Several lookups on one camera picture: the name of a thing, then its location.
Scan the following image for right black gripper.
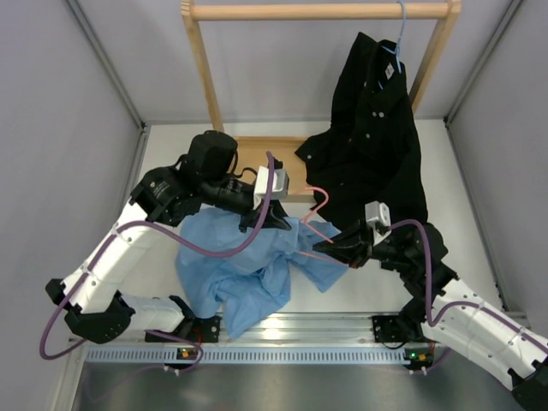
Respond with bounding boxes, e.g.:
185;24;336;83
313;217;417;269

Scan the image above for pink wire hanger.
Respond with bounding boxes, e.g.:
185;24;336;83
294;187;343;265

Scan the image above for light blue shirt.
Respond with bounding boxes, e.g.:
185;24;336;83
175;217;348;339

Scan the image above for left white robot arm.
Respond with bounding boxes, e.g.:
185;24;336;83
45;130;290;344

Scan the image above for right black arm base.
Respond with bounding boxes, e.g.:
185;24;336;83
372;315;408;349

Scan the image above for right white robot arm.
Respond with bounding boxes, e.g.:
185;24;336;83
313;219;547;410

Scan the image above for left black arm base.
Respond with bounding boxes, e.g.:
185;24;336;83
187;316;221;344

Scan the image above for black shirt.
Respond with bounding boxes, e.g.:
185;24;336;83
295;33;428;231

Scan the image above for wooden clothes rack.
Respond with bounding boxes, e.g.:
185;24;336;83
180;1;462;202

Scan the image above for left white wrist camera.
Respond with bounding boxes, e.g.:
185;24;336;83
253;166;289;210

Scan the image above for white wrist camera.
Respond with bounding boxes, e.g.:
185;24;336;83
365;201;391;246
253;166;289;210

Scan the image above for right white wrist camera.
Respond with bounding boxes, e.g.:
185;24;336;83
365;201;391;246

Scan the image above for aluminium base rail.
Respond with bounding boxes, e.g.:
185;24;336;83
170;312;530;343

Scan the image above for aluminium frame rail left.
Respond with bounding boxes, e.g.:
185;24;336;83
63;0;150;210

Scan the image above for grey slotted cable duct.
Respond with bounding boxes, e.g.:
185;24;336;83
86;346;411;366

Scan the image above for blue wire hanger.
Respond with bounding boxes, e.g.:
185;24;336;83
381;0;408;81

